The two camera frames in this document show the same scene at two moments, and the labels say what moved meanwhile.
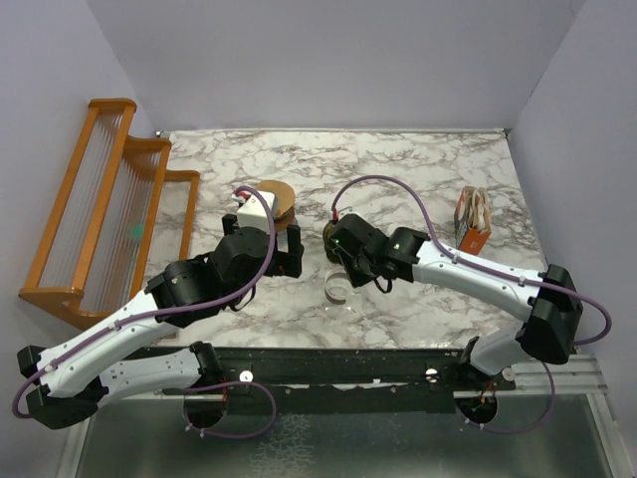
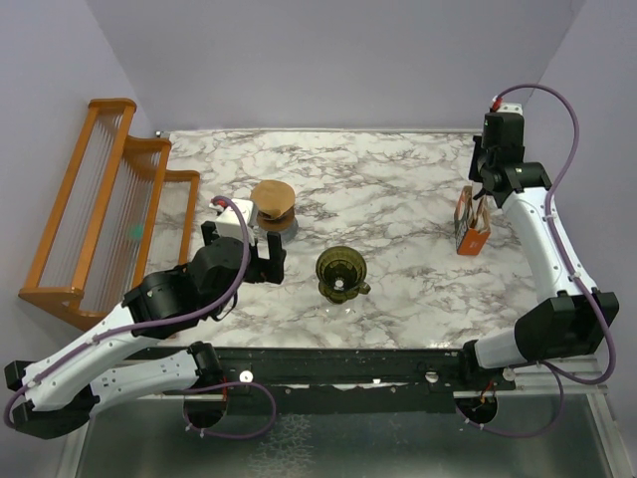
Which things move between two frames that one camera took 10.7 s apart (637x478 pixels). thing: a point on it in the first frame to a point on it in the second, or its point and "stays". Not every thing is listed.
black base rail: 348,380 stays
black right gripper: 357,279 to 474,171
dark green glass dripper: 326,239 to 341,272
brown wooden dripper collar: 281,223 stays
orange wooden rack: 123,220 stays
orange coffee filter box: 472,220 stays
